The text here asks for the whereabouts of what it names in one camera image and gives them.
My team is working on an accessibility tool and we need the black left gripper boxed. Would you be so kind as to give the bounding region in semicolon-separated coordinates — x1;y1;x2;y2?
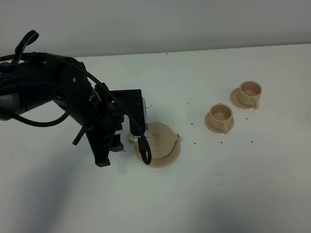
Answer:
85;92;124;167

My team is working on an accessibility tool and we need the beige teapot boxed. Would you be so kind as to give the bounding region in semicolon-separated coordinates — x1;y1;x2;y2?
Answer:
126;122;181;160

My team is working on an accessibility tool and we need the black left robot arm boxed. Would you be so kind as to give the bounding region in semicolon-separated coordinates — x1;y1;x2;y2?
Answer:
0;53;124;167

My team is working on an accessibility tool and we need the beige teapot saucer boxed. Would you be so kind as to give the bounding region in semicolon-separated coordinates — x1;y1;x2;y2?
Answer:
147;133;180;168

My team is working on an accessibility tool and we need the near beige cup saucer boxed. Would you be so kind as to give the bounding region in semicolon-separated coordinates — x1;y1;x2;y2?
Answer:
205;112;235;134

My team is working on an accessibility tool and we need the beige cup saucer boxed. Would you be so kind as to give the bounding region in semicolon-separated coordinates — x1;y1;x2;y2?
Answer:
230;88;260;109
205;112;235;134

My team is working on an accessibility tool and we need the near beige teacup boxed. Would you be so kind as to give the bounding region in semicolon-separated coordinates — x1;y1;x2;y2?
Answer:
209;104;233;120

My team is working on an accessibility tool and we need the beige teacup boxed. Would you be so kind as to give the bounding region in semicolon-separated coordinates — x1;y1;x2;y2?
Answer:
209;104;233;120
238;81;262;109

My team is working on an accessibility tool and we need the far beige cup saucer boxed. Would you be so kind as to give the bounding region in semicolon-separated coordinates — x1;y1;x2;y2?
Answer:
230;88;260;109

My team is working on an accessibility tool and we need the far beige teacup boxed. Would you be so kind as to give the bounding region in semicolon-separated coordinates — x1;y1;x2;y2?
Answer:
238;81;262;109

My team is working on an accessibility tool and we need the black braided camera cable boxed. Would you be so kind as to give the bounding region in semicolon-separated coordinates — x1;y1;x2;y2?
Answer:
0;52;153;166

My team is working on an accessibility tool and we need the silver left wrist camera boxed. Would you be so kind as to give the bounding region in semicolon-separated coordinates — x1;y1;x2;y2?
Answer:
130;93;148;142

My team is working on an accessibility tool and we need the black smooth loose cable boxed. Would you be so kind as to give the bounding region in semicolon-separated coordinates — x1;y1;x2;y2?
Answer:
0;30;98;146

